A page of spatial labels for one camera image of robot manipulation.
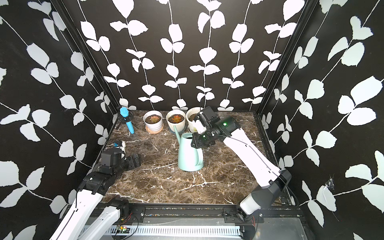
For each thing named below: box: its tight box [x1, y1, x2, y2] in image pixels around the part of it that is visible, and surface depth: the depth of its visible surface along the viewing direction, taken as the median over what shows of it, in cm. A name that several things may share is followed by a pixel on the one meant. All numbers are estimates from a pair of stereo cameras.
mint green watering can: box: [173, 125, 204, 172], surface depth 73 cm
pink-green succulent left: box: [150, 115, 160, 123], surface depth 106 cm
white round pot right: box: [186, 107, 201, 133], surface depth 106 cm
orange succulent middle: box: [167, 114, 185, 124], surface depth 106 cm
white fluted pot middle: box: [166, 109, 186, 133], surface depth 106 cm
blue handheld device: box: [119, 107, 135, 134], surface depth 93 cm
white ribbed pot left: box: [143, 110, 163, 132], surface depth 106 cm
